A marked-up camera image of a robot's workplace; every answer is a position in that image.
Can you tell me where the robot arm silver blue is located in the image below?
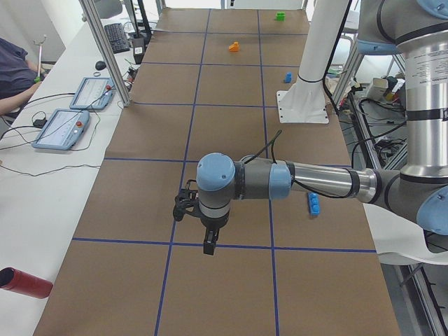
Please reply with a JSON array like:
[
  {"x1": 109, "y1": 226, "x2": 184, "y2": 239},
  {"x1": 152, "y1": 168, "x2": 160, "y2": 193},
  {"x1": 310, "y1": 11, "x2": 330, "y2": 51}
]
[{"x1": 195, "y1": 1, "x2": 447, "y2": 255}]

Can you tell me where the white chair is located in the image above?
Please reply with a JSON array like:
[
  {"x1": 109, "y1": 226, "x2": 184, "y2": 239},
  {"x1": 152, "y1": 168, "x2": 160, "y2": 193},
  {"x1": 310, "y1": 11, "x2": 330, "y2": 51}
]
[{"x1": 363, "y1": 204, "x2": 447, "y2": 265}]

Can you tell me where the orange trapezoid block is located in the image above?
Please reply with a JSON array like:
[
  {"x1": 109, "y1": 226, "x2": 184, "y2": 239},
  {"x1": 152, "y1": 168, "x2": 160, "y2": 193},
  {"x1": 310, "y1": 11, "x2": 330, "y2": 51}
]
[{"x1": 228, "y1": 41, "x2": 240, "y2": 53}]

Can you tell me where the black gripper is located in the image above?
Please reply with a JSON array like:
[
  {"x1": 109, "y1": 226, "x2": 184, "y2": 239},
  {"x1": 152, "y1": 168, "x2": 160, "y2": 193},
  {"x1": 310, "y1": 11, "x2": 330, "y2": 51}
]
[{"x1": 200, "y1": 213, "x2": 229, "y2": 255}]

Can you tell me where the blue teach pendant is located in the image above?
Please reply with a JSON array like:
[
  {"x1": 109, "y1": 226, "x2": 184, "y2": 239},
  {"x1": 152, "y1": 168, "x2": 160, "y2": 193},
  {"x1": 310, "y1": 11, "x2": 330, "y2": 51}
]
[
  {"x1": 69, "y1": 77, "x2": 113, "y2": 111},
  {"x1": 31, "y1": 109, "x2": 90, "y2": 151}
]

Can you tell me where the near blue teach pendant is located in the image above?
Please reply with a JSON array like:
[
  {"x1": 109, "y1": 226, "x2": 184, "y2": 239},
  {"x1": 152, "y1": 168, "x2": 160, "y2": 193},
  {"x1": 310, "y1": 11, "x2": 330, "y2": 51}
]
[{"x1": 31, "y1": 109, "x2": 90, "y2": 151}]

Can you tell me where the red cylinder tube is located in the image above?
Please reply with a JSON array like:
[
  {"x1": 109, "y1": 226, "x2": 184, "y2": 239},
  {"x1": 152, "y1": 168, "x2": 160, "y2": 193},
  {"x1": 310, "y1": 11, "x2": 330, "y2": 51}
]
[{"x1": 1, "y1": 267, "x2": 53, "y2": 299}]

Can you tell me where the black computer mouse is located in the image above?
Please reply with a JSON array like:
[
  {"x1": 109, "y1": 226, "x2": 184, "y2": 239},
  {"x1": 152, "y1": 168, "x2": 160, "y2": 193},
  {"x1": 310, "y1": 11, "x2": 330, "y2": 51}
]
[{"x1": 95, "y1": 61, "x2": 106, "y2": 71}]

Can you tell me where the long blue four-stud block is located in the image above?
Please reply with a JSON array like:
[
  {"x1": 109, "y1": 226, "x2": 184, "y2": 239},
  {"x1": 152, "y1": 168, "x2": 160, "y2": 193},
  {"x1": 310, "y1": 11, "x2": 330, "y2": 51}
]
[{"x1": 307, "y1": 192, "x2": 321, "y2": 216}]

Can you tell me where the aluminium frame post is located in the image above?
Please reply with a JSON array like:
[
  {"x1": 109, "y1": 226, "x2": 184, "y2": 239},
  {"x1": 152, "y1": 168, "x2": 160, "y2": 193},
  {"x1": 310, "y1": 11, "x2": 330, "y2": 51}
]
[{"x1": 79, "y1": 0, "x2": 130, "y2": 107}]

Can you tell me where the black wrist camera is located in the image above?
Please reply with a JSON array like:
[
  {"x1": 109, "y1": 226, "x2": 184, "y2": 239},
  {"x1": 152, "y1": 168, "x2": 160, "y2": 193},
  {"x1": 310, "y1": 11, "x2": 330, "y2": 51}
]
[{"x1": 172, "y1": 179, "x2": 202, "y2": 222}]

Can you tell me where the black keyboard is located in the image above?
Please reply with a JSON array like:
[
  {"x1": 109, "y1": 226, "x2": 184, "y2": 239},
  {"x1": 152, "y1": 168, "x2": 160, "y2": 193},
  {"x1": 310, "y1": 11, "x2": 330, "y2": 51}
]
[{"x1": 104, "y1": 23, "x2": 130, "y2": 54}]

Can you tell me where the far blue teach pendant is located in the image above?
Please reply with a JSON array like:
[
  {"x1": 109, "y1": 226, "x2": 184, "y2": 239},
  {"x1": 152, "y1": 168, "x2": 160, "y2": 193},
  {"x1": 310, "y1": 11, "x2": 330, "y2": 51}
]
[{"x1": 69, "y1": 77, "x2": 113, "y2": 111}]

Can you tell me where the green double block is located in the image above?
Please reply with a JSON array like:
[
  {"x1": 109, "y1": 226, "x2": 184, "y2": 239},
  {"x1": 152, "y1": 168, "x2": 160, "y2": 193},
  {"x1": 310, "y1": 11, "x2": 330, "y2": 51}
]
[{"x1": 275, "y1": 11, "x2": 286, "y2": 21}]

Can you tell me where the white camera pedestal column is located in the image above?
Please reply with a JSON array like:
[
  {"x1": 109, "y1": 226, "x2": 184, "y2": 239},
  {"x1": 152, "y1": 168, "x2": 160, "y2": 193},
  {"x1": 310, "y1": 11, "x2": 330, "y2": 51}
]
[{"x1": 276, "y1": 0, "x2": 351, "y2": 124}]

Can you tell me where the seated person dark shirt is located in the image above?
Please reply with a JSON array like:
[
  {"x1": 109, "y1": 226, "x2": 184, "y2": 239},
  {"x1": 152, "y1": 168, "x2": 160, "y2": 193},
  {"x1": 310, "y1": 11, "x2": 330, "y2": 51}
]
[{"x1": 1, "y1": 38, "x2": 45, "y2": 119}]

